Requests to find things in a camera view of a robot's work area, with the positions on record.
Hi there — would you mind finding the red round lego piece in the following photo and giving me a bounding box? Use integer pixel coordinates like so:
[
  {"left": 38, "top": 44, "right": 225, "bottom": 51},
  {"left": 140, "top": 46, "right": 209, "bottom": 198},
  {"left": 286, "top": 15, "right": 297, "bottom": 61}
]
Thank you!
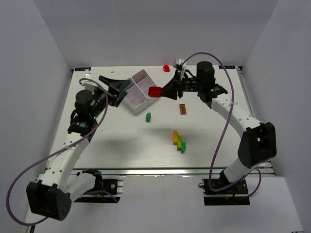
[{"left": 163, "top": 65, "right": 171, "bottom": 72}]

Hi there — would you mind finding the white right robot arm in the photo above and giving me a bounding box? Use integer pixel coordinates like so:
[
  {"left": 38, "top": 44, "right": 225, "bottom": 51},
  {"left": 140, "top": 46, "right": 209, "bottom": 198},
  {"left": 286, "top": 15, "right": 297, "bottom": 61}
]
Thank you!
[{"left": 157, "top": 61, "right": 276, "bottom": 189}]

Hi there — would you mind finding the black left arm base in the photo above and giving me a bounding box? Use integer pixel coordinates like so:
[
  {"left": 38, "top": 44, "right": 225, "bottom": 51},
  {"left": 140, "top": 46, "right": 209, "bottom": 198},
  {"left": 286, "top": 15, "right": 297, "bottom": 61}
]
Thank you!
[{"left": 74, "top": 176, "right": 123, "bottom": 203}]

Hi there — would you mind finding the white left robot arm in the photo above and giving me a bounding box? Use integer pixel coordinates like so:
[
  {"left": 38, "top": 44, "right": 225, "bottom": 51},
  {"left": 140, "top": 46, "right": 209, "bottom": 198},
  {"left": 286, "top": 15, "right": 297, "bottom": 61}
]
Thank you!
[{"left": 26, "top": 76, "right": 131, "bottom": 221}]

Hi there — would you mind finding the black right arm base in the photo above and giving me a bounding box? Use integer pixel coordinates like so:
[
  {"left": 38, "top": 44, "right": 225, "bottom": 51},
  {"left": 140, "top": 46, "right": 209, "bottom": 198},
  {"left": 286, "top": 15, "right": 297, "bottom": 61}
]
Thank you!
[{"left": 198, "top": 179, "right": 250, "bottom": 206}]

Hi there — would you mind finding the white four-compartment container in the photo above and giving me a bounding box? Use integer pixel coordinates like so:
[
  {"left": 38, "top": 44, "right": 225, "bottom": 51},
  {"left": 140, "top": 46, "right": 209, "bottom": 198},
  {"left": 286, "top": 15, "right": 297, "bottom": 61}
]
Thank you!
[{"left": 122, "top": 69, "right": 157, "bottom": 115}]

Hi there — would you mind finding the brown flat lego tile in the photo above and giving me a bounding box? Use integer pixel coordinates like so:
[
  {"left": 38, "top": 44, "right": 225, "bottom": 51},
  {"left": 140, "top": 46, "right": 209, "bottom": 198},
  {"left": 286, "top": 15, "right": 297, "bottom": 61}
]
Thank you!
[{"left": 179, "top": 104, "right": 187, "bottom": 115}]

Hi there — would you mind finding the blue label right corner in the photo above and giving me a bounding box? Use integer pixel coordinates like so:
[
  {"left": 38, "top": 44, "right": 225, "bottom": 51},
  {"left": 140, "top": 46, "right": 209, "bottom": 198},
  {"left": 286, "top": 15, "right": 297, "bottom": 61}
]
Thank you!
[{"left": 218, "top": 65, "right": 236, "bottom": 69}]

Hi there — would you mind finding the blue label corner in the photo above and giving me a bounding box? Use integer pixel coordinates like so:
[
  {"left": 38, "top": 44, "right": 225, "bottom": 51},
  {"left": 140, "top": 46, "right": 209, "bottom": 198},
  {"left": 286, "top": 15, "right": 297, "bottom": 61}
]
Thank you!
[
  {"left": 218, "top": 65, "right": 236, "bottom": 69},
  {"left": 74, "top": 67, "right": 91, "bottom": 72}
]

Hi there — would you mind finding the dark green lego piece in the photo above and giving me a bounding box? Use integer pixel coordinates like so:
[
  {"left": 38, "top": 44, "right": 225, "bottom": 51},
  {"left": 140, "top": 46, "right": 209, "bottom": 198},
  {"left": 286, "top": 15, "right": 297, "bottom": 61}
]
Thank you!
[{"left": 145, "top": 112, "right": 151, "bottom": 122}]

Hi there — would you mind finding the yellow lego brick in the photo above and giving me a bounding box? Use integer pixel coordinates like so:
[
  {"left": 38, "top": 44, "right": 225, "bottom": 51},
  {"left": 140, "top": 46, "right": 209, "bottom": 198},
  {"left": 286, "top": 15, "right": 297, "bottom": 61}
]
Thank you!
[{"left": 173, "top": 130, "right": 178, "bottom": 145}]

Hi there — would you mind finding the blue label left corner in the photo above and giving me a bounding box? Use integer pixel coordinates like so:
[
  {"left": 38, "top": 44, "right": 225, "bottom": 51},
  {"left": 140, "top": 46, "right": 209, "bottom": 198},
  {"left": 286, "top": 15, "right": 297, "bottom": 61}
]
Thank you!
[{"left": 74, "top": 67, "right": 91, "bottom": 72}]

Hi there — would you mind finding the light green lego brick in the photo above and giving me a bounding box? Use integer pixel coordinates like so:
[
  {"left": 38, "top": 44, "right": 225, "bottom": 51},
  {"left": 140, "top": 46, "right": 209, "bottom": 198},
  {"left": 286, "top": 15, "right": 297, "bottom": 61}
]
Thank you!
[{"left": 176, "top": 136, "right": 182, "bottom": 151}]

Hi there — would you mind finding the green lego piece right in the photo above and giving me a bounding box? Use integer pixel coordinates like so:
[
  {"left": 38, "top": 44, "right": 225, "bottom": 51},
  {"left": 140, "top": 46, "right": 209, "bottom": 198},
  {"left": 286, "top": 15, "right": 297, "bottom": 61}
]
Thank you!
[{"left": 180, "top": 141, "right": 186, "bottom": 153}]

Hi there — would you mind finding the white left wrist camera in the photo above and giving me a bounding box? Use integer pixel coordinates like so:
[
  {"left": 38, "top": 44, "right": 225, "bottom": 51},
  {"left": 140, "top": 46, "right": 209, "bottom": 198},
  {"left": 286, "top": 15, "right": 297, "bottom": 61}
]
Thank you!
[{"left": 79, "top": 79, "right": 98, "bottom": 94}]

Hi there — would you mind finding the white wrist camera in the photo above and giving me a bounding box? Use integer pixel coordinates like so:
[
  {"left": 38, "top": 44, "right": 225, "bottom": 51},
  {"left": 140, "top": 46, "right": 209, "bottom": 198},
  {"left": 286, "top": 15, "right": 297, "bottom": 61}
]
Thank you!
[
  {"left": 173, "top": 58, "right": 187, "bottom": 79},
  {"left": 79, "top": 79, "right": 98, "bottom": 94}
]

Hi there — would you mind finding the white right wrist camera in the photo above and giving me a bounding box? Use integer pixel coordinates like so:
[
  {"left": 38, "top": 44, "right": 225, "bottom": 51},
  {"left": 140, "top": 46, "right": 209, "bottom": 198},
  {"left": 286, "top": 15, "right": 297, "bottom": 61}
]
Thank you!
[{"left": 173, "top": 58, "right": 187, "bottom": 79}]

